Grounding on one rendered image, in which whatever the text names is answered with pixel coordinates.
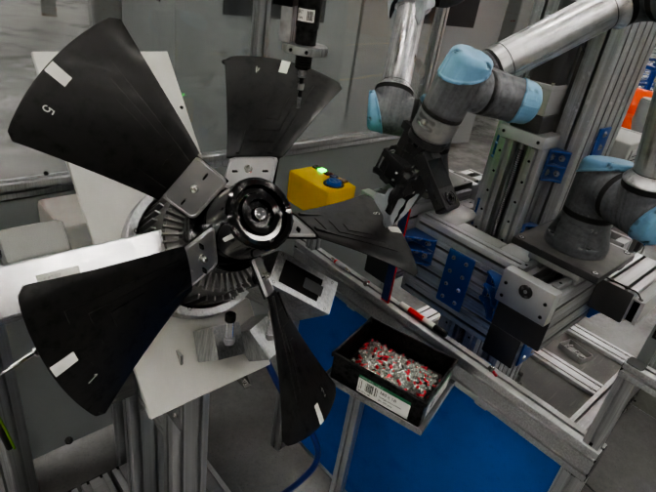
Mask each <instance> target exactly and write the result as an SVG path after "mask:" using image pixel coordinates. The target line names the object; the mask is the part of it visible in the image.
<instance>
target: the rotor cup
mask: <svg viewBox="0 0 656 492"><path fill-rule="evenodd" d="M226 190H227V189H226ZM226 190H224V189H222V190H221V191H220V192H219V193H218V194H217V196H216V197H215V198H214V199H213V200H212V201H211V202H210V203H209V204H208V206H207V207H206V208H205V209H204V210H203V211H202V212H201V213H200V214H199V215H198V216H197V217H196V218H195V219H193V218H190V217H187V219H186V225H185V231H186V237H187V241H189V240H191V239H192V238H193V237H195V236H196V235H197V234H198V233H200V232H201V231H202V230H204V229H205V228H206V227H208V226H209V225H213V229H214V230H215V235H216V245H217V255H218V263H217V265H216V266H215V267H214V268H213V270H215V271H219V272H224V273H234V272H238V271H241V270H244V269H246V268H248V267H250V264H249V261H251V260H253V259H257V258H260V257H261V255H262V254H264V253H266V252H269V251H271V250H274V249H276V248H278V247H279V246H281V245H282V244H283V243H284V242H285V241H286V239H287V238H288V236H289V235H290V233H291V230H292V226H293V212H292V208H291V205H290V203H289V200H288V198H287V197H286V195H285V194H284V192H283V191H282V190H281V189H280V188H279V187H278V186H277V185H276V184H274V183H272V182H270V181H268V180H266V179H263V178H256V177H253V178H246V179H243V180H240V181H238V182H237V183H235V184H233V185H232V186H230V187H229V191H228V192H227V193H226V194H224V195H223V196H221V197H220V195H221V194H222V193H224V192H225V191H226ZM219 197H220V198H219ZM258 207H262V208H264V209H265V210H266V218H265V219H264V220H258V219H257V218H256V216H255V209H256V208H258ZM230 234H232V236H233V237H234V238H232V239H230V240H229V241H227V242H224V241H223V238H224V237H226V236H228V235H230Z"/></svg>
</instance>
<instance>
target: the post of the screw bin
mask: <svg viewBox="0 0 656 492"><path fill-rule="evenodd" d="M364 405H365V404H364V403H363V402H361V401H359V400H358V399H356V398H354V397H352V396H351V395H350V396H349V400H348V409H347V413H346V417H345V422H344V426H343V431H342V435H341V440H340V445H339V449H338V454H337V459H336V463H335V467H334V472H333V476H332V481H331V485H330V490H329V492H345V487H346V483H347V479H348V475H349V467H350V463H351V459H352V455H353V450H354V446H355V442H356V439H357V435H358V430H359V426H360V422H361V418H362V413H363V409H364Z"/></svg>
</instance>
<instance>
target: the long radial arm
mask: <svg viewBox="0 0 656 492"><path fill-rule="evenodd" d="M161 234H162V230H161V229H159V230H155V231H151V232H147V233H142V234H138V235H133V236H129V237H125V238H120V239H116V240H111V241H107V242H104V243H99V244H95V245H90V246H86V247H82V248H77V249H73V250H68V251H64V252H60V253H56V254H52V255H47V256H43V257H38V258H34V259H30V260H25V261H21V262H16V263H12V264H8V265H3V266H0V326H2V325H5V324H9V323H12V322H16V321H19V320H23V317H22V314H21V309H20V306H19V302H18V294H19V292H20V290H21V287H22V285H24V284H29V283H34V282H39V281H44V280H49V279H53V278H58V277H62V276H67V275H71V274H75V273H79V272H83V271H88V270H92V269H96V268H100V267H107V266H111V265H115V264H119V263H123V262H127V261H131V260H133V259H137V258H141V257H145V256H148V255H152V254H155V253H159V252H163V251H165V246H164V243H163V236H161Z"/></svg>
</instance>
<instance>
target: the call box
mask: <svg viewBox="0 0 656 492"><path fill-rule="evenodd" d="M329 178H330V177H329V176H326V175H325V174H323V173H321V172H319V171H318V169H317V170H315V169H314V168H312V166H311V167H305V168H301V169H295V170H291V171H290V174H289V183H288V191H287V198H288V200H289V202H291V203H292V204H294V205H296V206H297V207H299V208H300V209H302V210H308V209H313V208H317V207H322V206H326V205H330V204H334V203H338V202H341V201H345V200H348V199H351V198H353V197H354V193H355V185H353V184H350V183H345V184H344V183H342V185H341V186H330V185H328V184H327V183H326V181H327V180H326V179H329Z"/></svg>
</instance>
